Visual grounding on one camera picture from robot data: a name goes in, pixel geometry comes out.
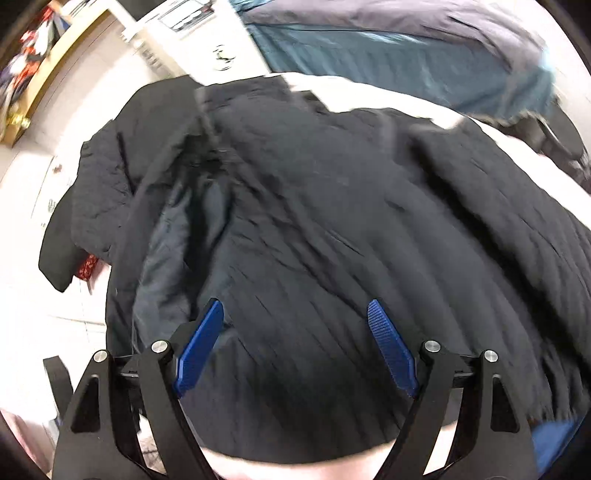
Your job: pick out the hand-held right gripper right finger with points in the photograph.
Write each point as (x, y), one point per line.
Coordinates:
(390, 350)

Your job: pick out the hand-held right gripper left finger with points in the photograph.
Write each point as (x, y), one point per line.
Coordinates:
(198, 350)

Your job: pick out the black quilted jacket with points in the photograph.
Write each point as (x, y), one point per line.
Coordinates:
(300, 207)

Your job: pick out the red patterned packet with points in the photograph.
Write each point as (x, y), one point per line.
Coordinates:
(87, 267)

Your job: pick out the blue cloth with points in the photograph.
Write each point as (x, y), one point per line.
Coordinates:
(554, 438)

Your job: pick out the pink polka dot blanket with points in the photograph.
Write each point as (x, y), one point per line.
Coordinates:
(364, 94)

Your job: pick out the grey blue duvet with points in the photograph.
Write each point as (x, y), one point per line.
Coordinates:
(369, 46)

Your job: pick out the white box with black logo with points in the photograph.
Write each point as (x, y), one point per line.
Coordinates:
(203, 41)

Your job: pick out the wooden shelf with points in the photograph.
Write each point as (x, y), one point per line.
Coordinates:
(51, 64)

